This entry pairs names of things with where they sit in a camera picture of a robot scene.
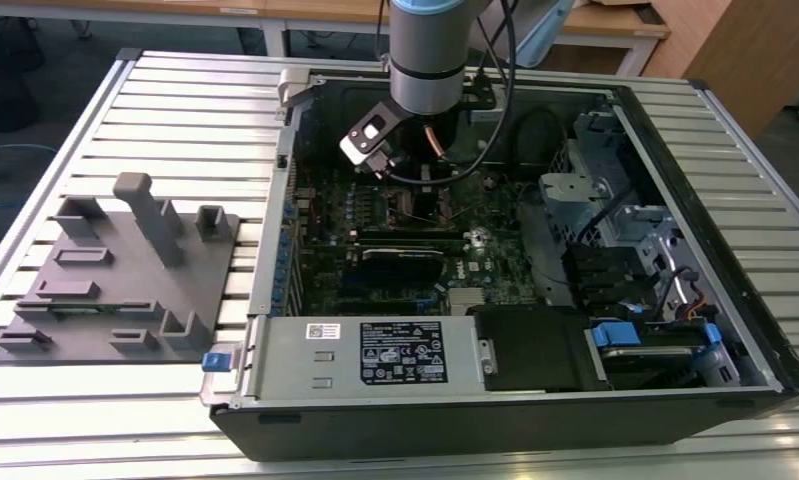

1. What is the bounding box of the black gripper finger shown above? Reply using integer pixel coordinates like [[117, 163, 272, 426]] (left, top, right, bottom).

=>
[[412, 169, 441, 227]]

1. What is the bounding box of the silver CPU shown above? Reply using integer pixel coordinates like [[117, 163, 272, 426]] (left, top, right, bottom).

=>
[[389, 189, 459, 225]]

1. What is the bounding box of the metal locking lever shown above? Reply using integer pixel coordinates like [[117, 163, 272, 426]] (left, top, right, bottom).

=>
[[452, 189, 488, 221]]

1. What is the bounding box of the black RAM slot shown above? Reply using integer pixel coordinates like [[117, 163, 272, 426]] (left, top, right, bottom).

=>
[[355, 237, 468, 250], [357, 226, 465, 240]]

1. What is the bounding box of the CPU socket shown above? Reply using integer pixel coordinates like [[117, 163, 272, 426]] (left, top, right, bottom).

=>
[[379, 184, 459, 230]]

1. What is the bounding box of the black graphics card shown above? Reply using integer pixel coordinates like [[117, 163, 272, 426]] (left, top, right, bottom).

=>
[[359, 247, 448, 290]]

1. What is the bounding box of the green motherboard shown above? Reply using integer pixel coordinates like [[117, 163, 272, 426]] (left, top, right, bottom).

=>
[[291, 167, 554, 317]]

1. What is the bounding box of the silver chipset heatsink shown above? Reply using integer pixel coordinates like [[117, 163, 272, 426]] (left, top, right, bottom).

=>
[[445, 287, 487, 307]]

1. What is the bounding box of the silver drive cage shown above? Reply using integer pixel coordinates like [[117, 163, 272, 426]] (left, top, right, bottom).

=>
[[536, 110, 648, 236]]

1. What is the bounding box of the grey case latch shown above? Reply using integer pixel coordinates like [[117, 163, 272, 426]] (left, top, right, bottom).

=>
[[276, 68, 315, 109]]

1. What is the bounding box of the wooden desk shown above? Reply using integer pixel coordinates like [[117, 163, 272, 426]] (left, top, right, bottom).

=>
[[283, 0, 671, 76], [0, 0, 287, 59]]

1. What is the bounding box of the blue disk carrier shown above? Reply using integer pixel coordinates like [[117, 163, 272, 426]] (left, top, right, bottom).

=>
[[588, 322, 644, 347]]

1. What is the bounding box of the silver power supply unit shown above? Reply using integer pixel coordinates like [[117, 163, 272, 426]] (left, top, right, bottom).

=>
[[235, 314, 501, 401]]

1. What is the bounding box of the black PC case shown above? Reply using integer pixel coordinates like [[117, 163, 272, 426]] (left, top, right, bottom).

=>
[[197, 64, 799, 464]]

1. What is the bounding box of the grey parts rack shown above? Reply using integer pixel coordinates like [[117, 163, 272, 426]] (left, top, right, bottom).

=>
[[0, 172, 241, 362]]

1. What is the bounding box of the wooden cabinet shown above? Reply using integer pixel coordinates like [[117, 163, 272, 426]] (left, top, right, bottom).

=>
[[642, 0, 799, 147]]

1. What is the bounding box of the green RAM stick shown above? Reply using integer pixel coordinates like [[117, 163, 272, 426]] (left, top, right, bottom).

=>
[[45, 304, 121, 318]]

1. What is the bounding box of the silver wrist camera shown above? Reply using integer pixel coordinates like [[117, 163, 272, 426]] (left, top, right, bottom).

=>
[[337, 98, 415, 175]]

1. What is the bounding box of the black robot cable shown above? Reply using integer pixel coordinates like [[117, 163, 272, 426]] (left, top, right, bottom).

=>
[[375, 0, 517, 187]]

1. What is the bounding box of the thick black cable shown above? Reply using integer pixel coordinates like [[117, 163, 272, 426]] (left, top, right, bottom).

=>
[[575, 185, 638, 247]]

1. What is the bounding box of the coloured wire bundle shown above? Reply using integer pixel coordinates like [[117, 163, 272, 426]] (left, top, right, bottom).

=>
[[678, 292, 719, 322]]

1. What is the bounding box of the blue network cable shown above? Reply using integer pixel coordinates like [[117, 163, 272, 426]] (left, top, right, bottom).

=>
[[0, 143, 61, 209]]

